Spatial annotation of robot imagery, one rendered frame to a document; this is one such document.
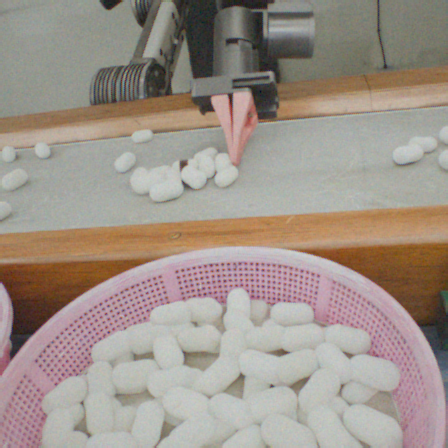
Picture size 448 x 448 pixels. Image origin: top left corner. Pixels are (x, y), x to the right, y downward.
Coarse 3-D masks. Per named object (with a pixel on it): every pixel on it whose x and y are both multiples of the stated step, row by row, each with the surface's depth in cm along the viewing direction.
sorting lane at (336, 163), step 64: (256, 128) 70; (320, 128) 66; (384, 128) 63; (0, 192) 64; (64, 192) 61; (128, 192) 58; (192, 192) 56; (256, 192) 53; (320, 192) 51; (384, 192) 49
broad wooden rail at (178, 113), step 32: (288, 96) 72; (320, 96) 70; (352, 96) 69; (384, 96) 68; (416, 96) 67; (0, 128) 82; (32, 128) 79; (64, 128) 77; (96, 128) 76; (128, 128) 75; (160, 128) 74; (192, 128) 73
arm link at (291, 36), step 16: (224, 0) 61; (240, 0) 61; (256, 0) 61; (272, 0) 61; (288, 0) 62; (272, 16) 60; (288, 16) 60; (304, 16) 60; (272, 32) 60; (288, 32) 60; (304, 32) 60; (272, 48) 61; (288, 48) 61; (304, 48) 61
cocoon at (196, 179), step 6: (186, 168) 56; (192, 168) 56; (186, 174) 56; (192, 174) 55; (198, 174) 55; (204, 174) 55; (186, 180) 56; (192, 180) 55; (198, 180) 55; (204, 180) 55; (192, 186) 55; (198, 186) 55
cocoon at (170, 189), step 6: (168, 180) 54; (174, 180) 54; (156, 186) 54; (162, 186) 54; (168, 186) 54; (174, 186) 54; (180, 186) 54; (150, 192) 54; (156, 192) 53; (162, 192) 53; (168, 192) 54; (174, 192) 54; (180, 192) 54; (156, 198) 54; (162, 198) 54; (168, 198) 54
